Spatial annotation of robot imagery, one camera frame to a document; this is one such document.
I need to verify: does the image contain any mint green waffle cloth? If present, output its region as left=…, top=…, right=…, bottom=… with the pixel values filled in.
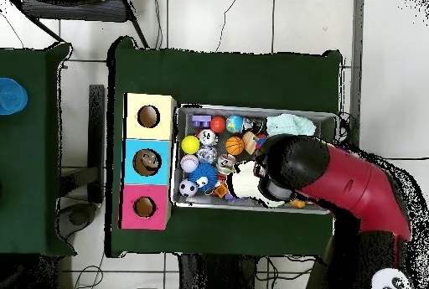
left=266, top=113, right=318, bottom=137

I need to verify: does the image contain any blue globe ball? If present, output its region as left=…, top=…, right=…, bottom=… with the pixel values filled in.
left=225, top=114, right=245, bottom=134

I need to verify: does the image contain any plain orange ball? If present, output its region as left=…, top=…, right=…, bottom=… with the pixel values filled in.
left=209, top=115, right=227, bottom=134

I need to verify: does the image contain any cream waffle cloth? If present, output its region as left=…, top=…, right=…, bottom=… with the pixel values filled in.
left=230, top=160, right=286, bottom=209

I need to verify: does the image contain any wooden box with three holes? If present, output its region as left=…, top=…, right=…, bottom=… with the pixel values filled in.
left=118, top=92, right=178, bottom=231

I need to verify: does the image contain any black and white soccer ball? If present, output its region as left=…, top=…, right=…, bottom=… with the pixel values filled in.
left=178, top=178, right=199, bottom=199

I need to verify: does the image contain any black flat panel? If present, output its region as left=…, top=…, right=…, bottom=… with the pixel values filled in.
left=87, top=84, right=106, bottom=204

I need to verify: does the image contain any large yellow ball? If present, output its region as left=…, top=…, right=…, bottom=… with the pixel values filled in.
left=180, top=135, right=201, bottom=155

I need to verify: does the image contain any black floor cable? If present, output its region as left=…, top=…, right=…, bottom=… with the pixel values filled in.
left=385, top=155, right=429, bottom=162

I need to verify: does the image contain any dark green side table cloth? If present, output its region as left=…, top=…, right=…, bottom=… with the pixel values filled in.
left=0, top=42, right=77, bottom=257

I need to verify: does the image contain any blue plastic cup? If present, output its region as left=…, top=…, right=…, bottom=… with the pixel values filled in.
left=0, top=77, right=28, bottom=116

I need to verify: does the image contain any shallow mesh metal bin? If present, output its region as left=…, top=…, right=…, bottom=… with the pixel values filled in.
left=170, top=103, right=340, bottom=215

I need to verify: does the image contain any blue spiky ball toy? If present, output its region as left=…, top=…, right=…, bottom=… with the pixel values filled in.
left=188, top=162, right=219, bottom=192

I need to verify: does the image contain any white baseball with red stitching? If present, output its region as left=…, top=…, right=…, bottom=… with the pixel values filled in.
left=179, top=153, right=199, bottom=173

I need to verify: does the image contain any orange basketball toy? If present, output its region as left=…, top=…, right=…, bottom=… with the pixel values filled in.
left=225, top=135, right=246, bottom=157

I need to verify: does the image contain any black chair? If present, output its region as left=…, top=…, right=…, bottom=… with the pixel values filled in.
left=6, top=0, right=150, bottom=49

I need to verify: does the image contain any crushed can with silver top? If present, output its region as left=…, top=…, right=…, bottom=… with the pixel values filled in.
left=196, top=128, right=219, bottom=147

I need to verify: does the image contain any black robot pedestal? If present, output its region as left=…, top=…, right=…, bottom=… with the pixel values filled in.
left=178, top=254, right=259, bottom=289

